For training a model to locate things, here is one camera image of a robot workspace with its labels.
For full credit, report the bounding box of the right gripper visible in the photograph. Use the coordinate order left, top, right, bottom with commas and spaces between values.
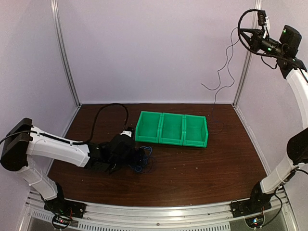
239, 28, 285, 58

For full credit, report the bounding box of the blue cable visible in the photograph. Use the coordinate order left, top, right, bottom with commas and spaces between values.
129, 146, 154, 174

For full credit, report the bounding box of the black thin cable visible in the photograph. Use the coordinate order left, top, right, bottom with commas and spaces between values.
201, 27, 241, 126

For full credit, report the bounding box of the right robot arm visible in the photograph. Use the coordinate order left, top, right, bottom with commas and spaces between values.
238, 23, 308, 213

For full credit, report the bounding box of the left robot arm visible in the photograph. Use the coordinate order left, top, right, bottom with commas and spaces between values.
0, 118, 147, 214

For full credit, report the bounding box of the left green bin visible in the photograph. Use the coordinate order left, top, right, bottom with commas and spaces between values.
135, 111, 163, 143

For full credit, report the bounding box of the green bin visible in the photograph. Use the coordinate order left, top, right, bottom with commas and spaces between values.
183, 115, 208, 148
159, 113, 184, 146
135, 111, 163, 143

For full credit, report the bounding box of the middle green bin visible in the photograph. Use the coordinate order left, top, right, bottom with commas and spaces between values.
159, 113, 184, 146

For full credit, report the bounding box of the right green bin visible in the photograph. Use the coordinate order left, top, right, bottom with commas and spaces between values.
183, 115, 208, 148

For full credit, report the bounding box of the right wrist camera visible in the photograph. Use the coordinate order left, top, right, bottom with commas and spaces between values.
257, 10, 270, 39

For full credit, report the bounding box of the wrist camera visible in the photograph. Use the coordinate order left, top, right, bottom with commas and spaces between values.
120, 127, 135, 138
257, 10, 270, 39

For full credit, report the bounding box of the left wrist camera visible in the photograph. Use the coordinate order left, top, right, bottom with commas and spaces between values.
120, 127, 135, 138

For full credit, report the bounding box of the right aluminium post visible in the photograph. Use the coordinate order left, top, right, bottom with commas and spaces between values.
233, 13, 258, 108

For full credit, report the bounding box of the aluminium post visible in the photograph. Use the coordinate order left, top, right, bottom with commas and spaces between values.
50, 0, 81, 107
233, 13, 258, 108

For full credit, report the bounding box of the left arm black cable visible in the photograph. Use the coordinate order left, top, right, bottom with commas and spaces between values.
85, 103, 129, 145

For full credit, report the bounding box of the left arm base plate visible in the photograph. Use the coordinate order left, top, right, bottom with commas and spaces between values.
43, 198, 86, 230

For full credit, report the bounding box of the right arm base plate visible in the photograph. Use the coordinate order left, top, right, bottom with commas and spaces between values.
230, 199, 271, 230

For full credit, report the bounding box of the front aluminium rail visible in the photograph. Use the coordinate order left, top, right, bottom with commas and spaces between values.
17, 189, 299, 231

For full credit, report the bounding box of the left aluminium post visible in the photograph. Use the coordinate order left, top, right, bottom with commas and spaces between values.
50, 0, 81, 107

